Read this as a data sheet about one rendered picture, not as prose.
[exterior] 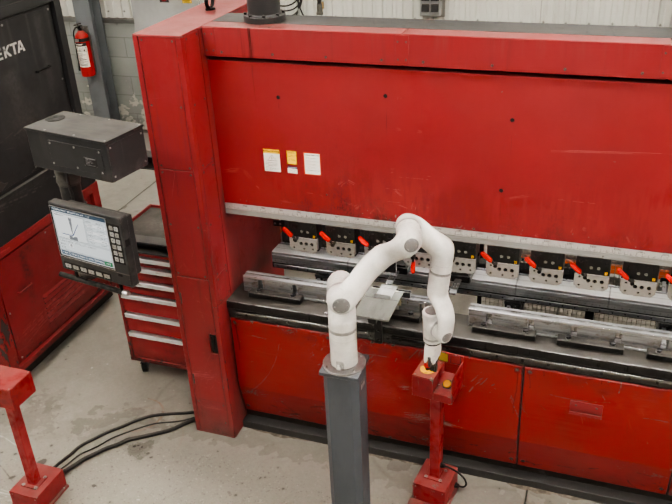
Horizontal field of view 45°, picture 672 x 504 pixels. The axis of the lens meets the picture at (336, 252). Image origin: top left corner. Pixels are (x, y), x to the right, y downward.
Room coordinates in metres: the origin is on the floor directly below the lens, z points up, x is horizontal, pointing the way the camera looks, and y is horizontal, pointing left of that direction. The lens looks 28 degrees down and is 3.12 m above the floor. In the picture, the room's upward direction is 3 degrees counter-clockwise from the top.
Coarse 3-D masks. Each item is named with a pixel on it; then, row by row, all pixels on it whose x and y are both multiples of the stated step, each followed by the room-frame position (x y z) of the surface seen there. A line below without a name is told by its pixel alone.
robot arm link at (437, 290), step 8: (432, 272) 2.86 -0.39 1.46; (432, 280) 2.85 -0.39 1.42; (440, 280) 2.84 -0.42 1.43; (448, 280) 2.85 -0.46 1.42; (432, 288) 2.85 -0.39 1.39; (440, 288) 2.84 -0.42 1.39; (448, 288) 2.87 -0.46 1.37; (432, 296) 2.84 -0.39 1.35; (440, 296) 2.84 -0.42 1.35; (448, 296) 2.86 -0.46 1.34; (432, 304) 2.83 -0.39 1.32; (440, 304) 2.82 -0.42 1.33; (448, 304) 2.83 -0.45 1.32; (440, 312) 2.80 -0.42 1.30; (448, 312) 2.80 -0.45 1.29; (440, 320) 2.78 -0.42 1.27; (448, 320) 2.78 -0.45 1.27; (440, 328) 2.77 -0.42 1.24; (448, 328) 2.78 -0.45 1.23; (440, 336) 2.77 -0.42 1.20; (448, 336) 2.78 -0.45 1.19
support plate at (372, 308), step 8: (392, 296) 3.43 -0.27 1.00; (400, 296) 3.42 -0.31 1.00; (360, 304) 3.37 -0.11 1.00; (368, 304) 3.36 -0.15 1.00; (376, 304) 3.36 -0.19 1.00; (384, 304) 3.35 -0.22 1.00; (392, 304) 3.35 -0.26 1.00; (360, 312) 3.29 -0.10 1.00; (368, 312) 3.29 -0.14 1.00; (376, 312) 3.29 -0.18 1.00; (384, 312) 3.28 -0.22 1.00; (392, 312) 3.28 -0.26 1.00; (384, 320) 3.22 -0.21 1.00
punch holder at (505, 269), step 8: (488, 248) 3.28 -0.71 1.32; (496, 248) 3.28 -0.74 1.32; (504, 248) 3.26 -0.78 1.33; (512, 248) 3.24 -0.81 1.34; (496, 256) 3.27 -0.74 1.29; (504, 256) 3.26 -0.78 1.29; (512, 256) 3.24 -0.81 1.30; (520, 256) 3.28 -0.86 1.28; (488, 264) 3.28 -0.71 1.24; (504, 264) 3.25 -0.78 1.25; (512, 264) 3.24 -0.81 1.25; (488, 272) 3.28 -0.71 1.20; (496, 272) 3.27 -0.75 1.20; (504, 272) 3.25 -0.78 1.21; (512, 272) 3.24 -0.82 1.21
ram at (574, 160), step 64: (256, 64) 3.68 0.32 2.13; (320, 64) 3.59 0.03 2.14; (256, 128) 3.69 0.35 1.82; (320, 128) 3.58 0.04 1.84; (384, 128) 3.46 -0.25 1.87; (448, 128) 3.36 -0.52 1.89; (512, 128) 3.26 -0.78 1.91; (576, 128) 3.16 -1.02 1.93; (640, 128) 3.07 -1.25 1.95; (256, 192) 3.71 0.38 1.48; (320, 192) 3.58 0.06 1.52; (384, 192) 3.47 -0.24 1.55; (448, 192) 3.36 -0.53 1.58; (512, 192) 3.25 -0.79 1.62; (576, 192) 3.15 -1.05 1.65; (640, 192) 3.06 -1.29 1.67
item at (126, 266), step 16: (64, 208) 3.40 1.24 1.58; (80, 208) 3.35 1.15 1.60; (96, 208) 3.35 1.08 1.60; (112, 224) 3.25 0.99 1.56; (128, 224) 3.30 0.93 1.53; (112, 240) 3.25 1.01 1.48; (128, 240) 3.25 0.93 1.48; (64, 256) 3.44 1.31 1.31; (112, 256) 3.27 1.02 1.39; (128, 256) 3.23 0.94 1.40; (80, 272) 3.39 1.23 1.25; (96, 272) 3.33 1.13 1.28; (112, 272) 3.28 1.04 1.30; (128, 272) 3.23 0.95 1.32
